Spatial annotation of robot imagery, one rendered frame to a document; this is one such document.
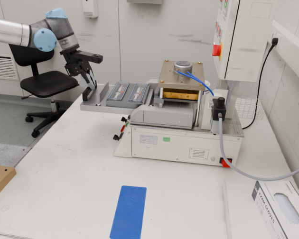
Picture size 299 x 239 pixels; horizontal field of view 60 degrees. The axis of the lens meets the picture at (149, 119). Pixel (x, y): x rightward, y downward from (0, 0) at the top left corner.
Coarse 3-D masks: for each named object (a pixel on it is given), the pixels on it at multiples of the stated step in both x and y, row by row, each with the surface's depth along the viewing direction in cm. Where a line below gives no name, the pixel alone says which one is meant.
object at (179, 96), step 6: (168, 90) 104; (174, 90) 104; (180, 90) 105; (186, 90) 105; (192, 90) 105; (168, 96) 104; (174, 96) 103; (180, 96) 103; (186, 96) 103; (192, 96) 102; (192, 102) 104
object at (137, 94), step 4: (136, 84) 122; (140, 84) 122; (144, 84) 122; (136, 88) 118; (140, 88) 118; (144, 88) 118; (132, 92) 114; (136, 92) 114; (140, 92) 114; (132, 96) 111; (136, 96) 111; (140, 96) 111; (140, 100) 108
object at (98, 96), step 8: (96, 88) 125; (104, 88) 118; (112, 88) 126; (88, 96) 117; (96, 96) 118; (104, 96) 118; (152, 96) 124; (80, 104) 111; (88, 104) 111; (104, 104) 111; (104, 112) 111; (112, 112) 110; (120, 112) 110; (128, 112) 109
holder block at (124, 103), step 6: (132, 84) 124; (108, 96) 112; (126, 96) 113; (144, 96) 113; (108, 102) 109; (114, 102) 109; (120, 102) 109; (126, 102) 108; (132, 102) 108; (138, 102) 108; (144, 102) 109
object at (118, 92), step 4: (120, 84) 121; (124, 84) 121; (116, 88) 118; (120, 88) 118; (124, 88) 118; (112, 92) 114; (116, 92) 114; (120, 92) 114; (112, 96) 110; (116, 96) 111; (120, 96) 111
